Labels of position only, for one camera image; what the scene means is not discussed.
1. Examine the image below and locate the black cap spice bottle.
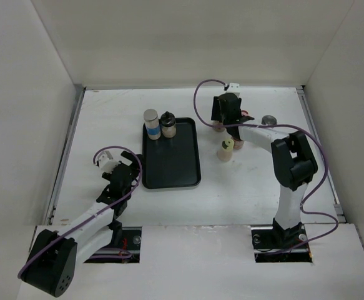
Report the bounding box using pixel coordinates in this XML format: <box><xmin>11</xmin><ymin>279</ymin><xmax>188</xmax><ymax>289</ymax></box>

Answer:
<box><xmin>212</xmin><ymin>121</ymin><xmax>225</xmax><ymax>133</ymax></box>
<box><xmin>160</xmin><ymin>111</ymin><xmax>176</xmax><ymax>138</ymax></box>

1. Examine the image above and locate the white lid red logo jar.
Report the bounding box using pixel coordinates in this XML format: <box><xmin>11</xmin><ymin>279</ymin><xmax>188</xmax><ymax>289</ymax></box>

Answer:
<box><xmin>234</xmin><ymin>140</ymin><xmax>244</xmax><ymax>150</ymax></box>

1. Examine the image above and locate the yellow cap spice bottle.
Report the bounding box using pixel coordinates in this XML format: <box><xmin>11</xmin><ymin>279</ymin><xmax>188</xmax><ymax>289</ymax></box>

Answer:
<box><xmin>217</xmin><ymin>138</ymin><xmax>234</xmax><ymax>162</ymax></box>

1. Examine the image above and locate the silver cap blue label bottle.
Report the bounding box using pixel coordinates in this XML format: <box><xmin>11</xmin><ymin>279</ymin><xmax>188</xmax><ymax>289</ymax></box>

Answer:
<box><xmin>144</xmin><ymin>109</ymin><xmax>161</xmax><ymax>141</ymax></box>

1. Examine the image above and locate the black cap spice bottle front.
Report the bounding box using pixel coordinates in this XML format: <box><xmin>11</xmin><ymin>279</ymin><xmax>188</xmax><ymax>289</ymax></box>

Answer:
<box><xmin>160</xmin><ymin>111</ymin><xmax>176</xmax><ymax>138</ymax></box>

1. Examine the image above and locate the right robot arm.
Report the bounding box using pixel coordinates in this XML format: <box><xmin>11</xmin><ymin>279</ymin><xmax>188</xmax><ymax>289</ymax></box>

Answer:
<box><xmin>211</xmin><ymin>92</ymin><xmax>318</xmax><ymax>248</ymax></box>

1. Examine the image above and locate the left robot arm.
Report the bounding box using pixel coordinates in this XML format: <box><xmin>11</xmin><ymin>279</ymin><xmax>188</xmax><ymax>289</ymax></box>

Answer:
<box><xmin>17</xmin><ymin>147</ymin><xmax>143</xmax><ymax>298</ymax></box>

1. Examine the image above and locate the black plastic tray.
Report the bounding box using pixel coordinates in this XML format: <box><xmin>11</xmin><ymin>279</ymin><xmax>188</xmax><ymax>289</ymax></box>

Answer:
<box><xmin>142</xmin><ymin>117</ymin><xmax>201</xmax><ymax>189</ymax></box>

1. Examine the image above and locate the grey clear cap spice bottle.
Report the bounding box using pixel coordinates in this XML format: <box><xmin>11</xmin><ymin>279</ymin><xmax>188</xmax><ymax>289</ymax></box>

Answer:
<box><xmin>261</xmin><ymin>115</ymin><xmax>278</xmax><ymax>126</ymax></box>

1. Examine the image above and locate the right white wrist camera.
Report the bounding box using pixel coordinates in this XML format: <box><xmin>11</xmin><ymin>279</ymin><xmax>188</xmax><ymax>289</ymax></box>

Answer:
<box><xmin>224</xmin><ymin>82</ymin><xmax>240</xmax><ymax>98</ymax></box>

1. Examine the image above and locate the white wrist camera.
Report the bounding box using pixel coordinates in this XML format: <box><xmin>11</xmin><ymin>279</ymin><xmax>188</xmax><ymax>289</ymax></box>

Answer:
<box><xmin>224</xmin><ymin>82</ymin><xmax>240</xmax><ymax>98</ymax></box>
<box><xmin>95</xmin><ymin>150</ymin><xmax>119</xmax><ymax>173</ymax></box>

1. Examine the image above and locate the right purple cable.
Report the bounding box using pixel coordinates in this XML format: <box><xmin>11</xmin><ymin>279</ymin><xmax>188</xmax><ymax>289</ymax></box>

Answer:
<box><xmin>193</xmin><ymin>79</ymin><xmax>339</xmax><ymax>254</ymax></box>

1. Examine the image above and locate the purple cable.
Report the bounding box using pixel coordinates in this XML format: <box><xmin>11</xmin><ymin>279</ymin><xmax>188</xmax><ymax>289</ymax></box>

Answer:
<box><xmin>193</xmin><ymin>79</ymin><xmax>339</xmax><ymax>254</ymax></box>
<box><xmin>16</xmin><ymin>146</ymin><xmax>143</xmax><ymax>281</ymax></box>

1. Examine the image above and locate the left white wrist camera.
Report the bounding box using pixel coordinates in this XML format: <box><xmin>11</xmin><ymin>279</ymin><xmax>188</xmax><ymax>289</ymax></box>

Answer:
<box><xmin>95</xmin><ymin>150</ymin><xmax>119</xmax><ymax>173</ymax></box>

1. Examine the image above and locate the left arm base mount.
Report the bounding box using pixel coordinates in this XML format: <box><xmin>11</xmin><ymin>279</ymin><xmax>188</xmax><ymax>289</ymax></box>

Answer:
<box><xmin>86</xmin><ymin>221</ymin><xmax>142</xmax><ymax>264</ymax></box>

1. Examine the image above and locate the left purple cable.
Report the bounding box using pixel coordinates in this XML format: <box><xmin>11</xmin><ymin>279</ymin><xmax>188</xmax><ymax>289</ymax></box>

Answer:
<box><xmin>16</xmin><ymin>146</ymin><xmax>143</xmax><ymax>281</ymax></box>

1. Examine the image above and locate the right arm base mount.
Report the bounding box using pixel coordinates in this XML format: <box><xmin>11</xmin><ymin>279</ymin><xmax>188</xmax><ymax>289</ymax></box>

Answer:
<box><xmin>251</xmin><ymin>220</ymin><xmax>312</xmax><ymax>263</ymax></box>

